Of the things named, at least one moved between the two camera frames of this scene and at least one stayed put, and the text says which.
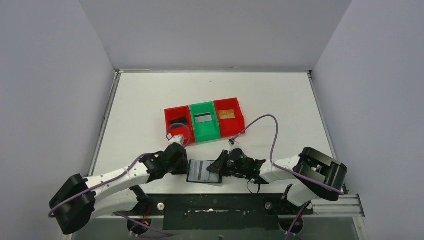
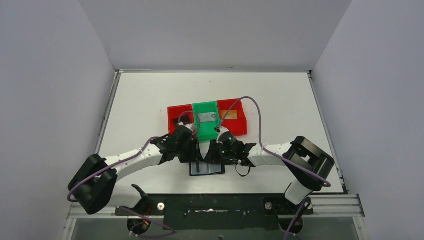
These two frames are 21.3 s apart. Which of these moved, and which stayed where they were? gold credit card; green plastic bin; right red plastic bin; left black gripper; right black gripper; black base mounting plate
Moved: left black gripper; right black gripper
Stayed: black base mounting plate; gold credit card; green plastic bin; right red plastic bin
